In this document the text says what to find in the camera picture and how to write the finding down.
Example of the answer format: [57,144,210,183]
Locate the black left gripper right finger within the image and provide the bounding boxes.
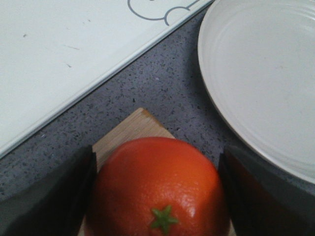
[219,146,315,236]

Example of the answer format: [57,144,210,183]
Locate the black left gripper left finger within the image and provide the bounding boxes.
[0,146,96,236]

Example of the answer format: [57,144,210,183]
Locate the orange fruit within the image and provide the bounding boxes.
[84,137,232,236]

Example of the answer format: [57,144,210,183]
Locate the white round plate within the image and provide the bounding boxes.
[198,0,315,183]

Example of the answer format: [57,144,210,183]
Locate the white rectangular tray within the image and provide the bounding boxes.
[0,0,210,156]

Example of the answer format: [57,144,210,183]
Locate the wooden cutting board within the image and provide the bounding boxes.
[78,107,237,236]

